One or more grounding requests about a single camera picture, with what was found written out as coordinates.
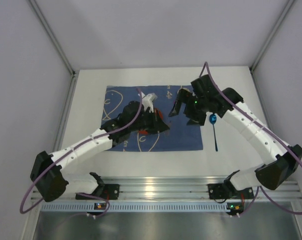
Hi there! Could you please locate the blue cloth placemat gold print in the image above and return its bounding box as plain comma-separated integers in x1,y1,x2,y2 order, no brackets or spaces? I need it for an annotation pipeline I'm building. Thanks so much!
101,85,203,152

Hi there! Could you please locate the orange plastic plate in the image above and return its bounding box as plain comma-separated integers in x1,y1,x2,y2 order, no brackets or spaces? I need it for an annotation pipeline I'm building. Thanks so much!
138,108,164,135

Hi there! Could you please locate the blue metal spoon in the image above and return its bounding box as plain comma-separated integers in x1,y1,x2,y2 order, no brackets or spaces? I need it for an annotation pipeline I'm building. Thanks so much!
209,113,219,152

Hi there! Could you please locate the iridescent purple fork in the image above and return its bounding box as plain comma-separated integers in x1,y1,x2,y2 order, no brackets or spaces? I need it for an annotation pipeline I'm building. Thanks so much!
165,120,172,137

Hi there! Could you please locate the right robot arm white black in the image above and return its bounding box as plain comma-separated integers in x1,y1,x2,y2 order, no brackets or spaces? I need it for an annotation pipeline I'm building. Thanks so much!
169,74,302,191

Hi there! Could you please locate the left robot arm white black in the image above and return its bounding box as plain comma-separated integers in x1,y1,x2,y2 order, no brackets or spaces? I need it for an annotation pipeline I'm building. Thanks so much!
30,92,169,202

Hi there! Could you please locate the aluminium front rail base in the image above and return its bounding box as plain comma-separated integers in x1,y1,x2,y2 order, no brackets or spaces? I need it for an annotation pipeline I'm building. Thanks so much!
103,176,302,202

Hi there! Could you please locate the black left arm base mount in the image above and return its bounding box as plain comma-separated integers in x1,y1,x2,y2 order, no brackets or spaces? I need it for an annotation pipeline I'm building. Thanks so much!
75,172,120,201

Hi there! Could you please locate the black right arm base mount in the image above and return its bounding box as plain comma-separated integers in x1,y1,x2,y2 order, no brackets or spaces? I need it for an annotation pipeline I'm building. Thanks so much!
207,171,254,204

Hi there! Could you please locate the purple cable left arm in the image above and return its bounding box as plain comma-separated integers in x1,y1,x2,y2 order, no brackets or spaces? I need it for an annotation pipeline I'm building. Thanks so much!
19,87,143,227

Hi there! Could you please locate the aluminium frame rail right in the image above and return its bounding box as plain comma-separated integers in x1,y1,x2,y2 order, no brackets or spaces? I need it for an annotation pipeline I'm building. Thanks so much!
249,0,297,74

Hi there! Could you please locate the aluminium frame rail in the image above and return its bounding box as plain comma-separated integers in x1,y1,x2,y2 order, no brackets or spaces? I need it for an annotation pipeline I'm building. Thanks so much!
26,0,75,76
249,0,297,74

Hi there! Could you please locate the slotted grey cable duct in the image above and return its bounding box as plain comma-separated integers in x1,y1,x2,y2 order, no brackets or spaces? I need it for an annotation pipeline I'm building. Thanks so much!
41,201,243,213

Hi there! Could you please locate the aluminium frame rail left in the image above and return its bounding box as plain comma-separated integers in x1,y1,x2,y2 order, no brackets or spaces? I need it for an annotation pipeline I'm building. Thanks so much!
26,0,75,76

